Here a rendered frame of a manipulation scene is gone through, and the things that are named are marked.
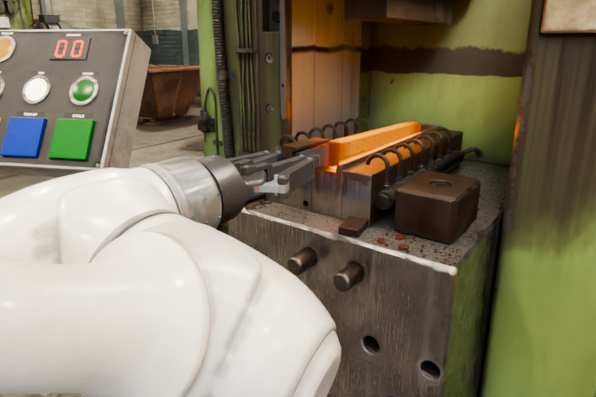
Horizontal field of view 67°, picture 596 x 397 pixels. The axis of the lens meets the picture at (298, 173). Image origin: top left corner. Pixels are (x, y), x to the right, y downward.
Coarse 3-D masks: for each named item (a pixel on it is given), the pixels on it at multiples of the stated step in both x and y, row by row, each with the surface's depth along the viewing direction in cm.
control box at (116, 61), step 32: (0, 32) 90; (32, 32) 89; (64, 32) 87; (96, 32) 86; (128, 32) 85; (0, 64) 88; (32, 64) 87; (64, 64) 85; (96, 64) 84; (128, 64) 84; (0, 96) 86; (64, 96) 83; (96, 96) 82; (128, 96) 85; (0, 128) 84; (96, 128) 81; (128, 128) 85; (0, 160) 82; (32, 160) 81; (64, 160) 80; (96, 160) 79; (128, 160) 86
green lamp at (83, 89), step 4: (84, 80) 83; (88, 80) 83; (76, 84) 83; (80, 84) 83; (84, 84) 83; (88, 84) 83; (92, 84) 83; (76, 88) 83; (80, 88) 83; (84, 88) 83; (88, 88) 83; (92, 88) 82; (76, 92) 83; (80, 92) 83; (84, 92) 82; (88, 92) 82; (92, 92) 82; (76, 96) 83; (80, 96) 82; (84, 96) 82; (88, 96) 82; (80, 100) 82; (84, 100) 82
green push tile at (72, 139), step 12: (60, 120) 81; (72, 120) 81; (84, 120) 81; (60, 132) 81; (72, 132) 80; (84, 132) 80; (60, 144) 80; (72, 144) 80; (84, 144) 79; (48, 156) 80; (60, 156) 80; (72, 156) 79; (84, 156) 79
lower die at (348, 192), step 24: (456, 144) 94; (336, 168) 67; (360, 168) 67; (384, 168) 67; (408, 168) 75; (312, 192) 71; (336, 192) 68; (360, 192) 66; (336, 216) 69; (360, 216) 67
